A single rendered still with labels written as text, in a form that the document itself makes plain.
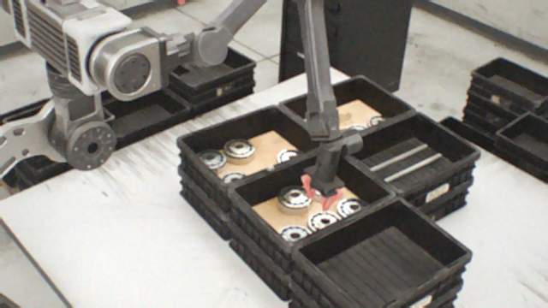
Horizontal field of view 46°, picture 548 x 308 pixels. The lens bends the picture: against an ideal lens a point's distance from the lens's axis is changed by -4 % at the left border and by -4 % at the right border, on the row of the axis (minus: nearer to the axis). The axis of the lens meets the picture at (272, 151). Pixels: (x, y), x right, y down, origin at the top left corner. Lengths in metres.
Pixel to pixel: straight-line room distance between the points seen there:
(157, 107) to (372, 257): 1.75
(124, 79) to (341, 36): 2.20
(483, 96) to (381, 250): 1.72
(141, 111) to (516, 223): 1.86
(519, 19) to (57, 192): 3.83
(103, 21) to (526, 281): 1.44
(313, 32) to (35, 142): 0.78
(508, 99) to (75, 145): 2.29
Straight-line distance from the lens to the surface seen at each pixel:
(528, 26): 5.24
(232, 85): 3.26
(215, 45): 1.52
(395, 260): 1.91
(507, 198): 2.46
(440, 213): 2.25
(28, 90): 4.43
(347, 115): 2.49
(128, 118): 3.29
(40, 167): 2.84
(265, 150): 2.26
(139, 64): 1.43
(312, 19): 1.74
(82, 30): 1.46
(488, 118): 3.52
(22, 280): 3.08
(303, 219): 1.99
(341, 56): 3.56
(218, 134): 2.22
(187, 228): 2.15
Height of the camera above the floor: 2.13
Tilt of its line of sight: 35 degrees down
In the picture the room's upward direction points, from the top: 3 degrees clockwise
